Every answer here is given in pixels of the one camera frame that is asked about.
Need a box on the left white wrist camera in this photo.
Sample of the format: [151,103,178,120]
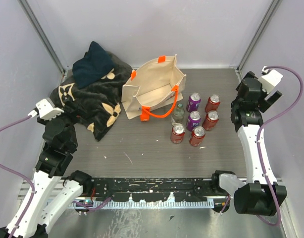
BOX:
[28,98,64,120]

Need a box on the purple soda can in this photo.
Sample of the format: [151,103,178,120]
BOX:
[186,111,201,131]
[186,92,201,113]

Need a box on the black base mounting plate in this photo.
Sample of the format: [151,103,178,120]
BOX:
[63,177,241,202]

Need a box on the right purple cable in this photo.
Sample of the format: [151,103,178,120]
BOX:
[220,65,304,226]

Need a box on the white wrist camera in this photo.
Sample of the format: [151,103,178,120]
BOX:
[257,66,283,94]
[28,98,64,120]

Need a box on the dark floral patterned blanket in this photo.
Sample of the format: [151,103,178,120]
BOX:
[50,52,133,141]

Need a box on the navy blue cloth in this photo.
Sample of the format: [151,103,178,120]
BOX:
[72,41,115,89]

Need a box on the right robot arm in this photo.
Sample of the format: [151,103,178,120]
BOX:
[210,69,287,217]

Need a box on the beige canvas tote bag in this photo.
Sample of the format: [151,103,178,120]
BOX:
[121,55,186,121]

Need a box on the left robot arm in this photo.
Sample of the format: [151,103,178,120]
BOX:
[0,99,93,238]

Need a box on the red soda can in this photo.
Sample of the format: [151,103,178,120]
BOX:
[204,94,221,113]
[202,111,219,131]
[170,123,185,144]
[189,126,205,146]

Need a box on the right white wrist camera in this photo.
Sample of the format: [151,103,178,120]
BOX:
[257,66,283,94]

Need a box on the aluminium front rail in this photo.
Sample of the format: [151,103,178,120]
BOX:
[17,178,289,209]

